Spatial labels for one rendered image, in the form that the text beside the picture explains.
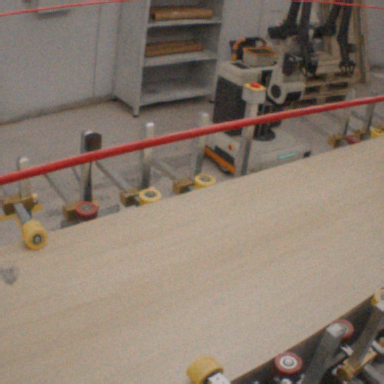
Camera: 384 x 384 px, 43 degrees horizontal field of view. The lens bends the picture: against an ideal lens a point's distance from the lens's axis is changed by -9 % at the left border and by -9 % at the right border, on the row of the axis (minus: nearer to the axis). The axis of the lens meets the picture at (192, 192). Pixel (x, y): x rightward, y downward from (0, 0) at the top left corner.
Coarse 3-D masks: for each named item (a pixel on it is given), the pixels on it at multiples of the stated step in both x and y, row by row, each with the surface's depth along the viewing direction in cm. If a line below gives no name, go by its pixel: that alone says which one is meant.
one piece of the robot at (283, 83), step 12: (276, 24) 334; (288, 36) 330; (312, 36) 345; (276, 48) 349; (288, 48) 339; (276, 72) 351; (300, 72) 355; (276, 84) 355; (288, 84) 351; (300, 84) 357; (276, 96) 357; (300, 96) 364
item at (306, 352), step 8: (368, 304) 176; (360, 312) 175; (368, 312) 182; (352, 320) 174; (360, 320) 180; (360, 328) 186; (320, 336) 161; (352, 336) 185; (304, 344) 155; (312, 344) 160; (296, 352) 155; (304, 352) 160; (312, 352) 165; (336, 352) 183; (304, 360) 164; (264, 368) 146; (304, 368) 169; (248, 376) 142; (256, 376) 146; (264, 376) 150; (272, 376) 154; (296, 376) 169
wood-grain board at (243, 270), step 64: (192, 192) 200; (256, 192) 205; (320, 192) 211; (0, 256) 154; (64, 256) 159; (128, 256) 164; (192, 256) 168; (256, 256) 171; (320, 256) 174; (0, 320) 131; (64, 320) 136; (128, 320) 140; (192, 320) 143; (256, 320) 145; (320, 320) 147
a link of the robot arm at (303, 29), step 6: (306, 6) 295; (306, 12) 297; (300, 18) 302; (306, 18) 299; (300, 24) 304; (306, 24) 301; (300, 30) 304; (306, 30) 304; (300, 36) 306; (306, 36) 308
